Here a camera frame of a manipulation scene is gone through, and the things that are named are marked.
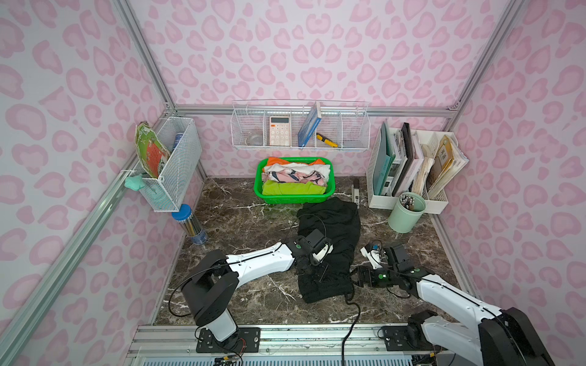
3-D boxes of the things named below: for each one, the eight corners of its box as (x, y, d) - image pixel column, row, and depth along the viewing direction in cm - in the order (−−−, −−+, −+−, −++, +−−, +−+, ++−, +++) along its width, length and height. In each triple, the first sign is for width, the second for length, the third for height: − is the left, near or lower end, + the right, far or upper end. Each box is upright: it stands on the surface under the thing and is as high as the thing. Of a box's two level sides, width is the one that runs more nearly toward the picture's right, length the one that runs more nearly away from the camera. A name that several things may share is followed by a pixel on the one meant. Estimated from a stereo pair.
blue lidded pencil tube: (192, 245, 98) (170, 217, 82) (196, 232, 102) (176, 204, 86) (206, 245, 98) (186, 217, 82) (209, 232, 102) (191, 203, 86)
